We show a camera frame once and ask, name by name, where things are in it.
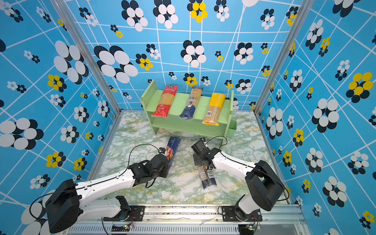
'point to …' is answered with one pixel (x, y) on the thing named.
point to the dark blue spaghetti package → (172, 143)
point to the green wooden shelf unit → (194, 125)
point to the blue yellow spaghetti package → (188, 110)
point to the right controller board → (246, 229)
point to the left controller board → (125, 228)
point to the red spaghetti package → (165, 101)
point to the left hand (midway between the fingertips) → (169, 166)
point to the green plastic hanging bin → (232, 128)
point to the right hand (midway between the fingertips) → (206, 156)
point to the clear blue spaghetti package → (206, 176)
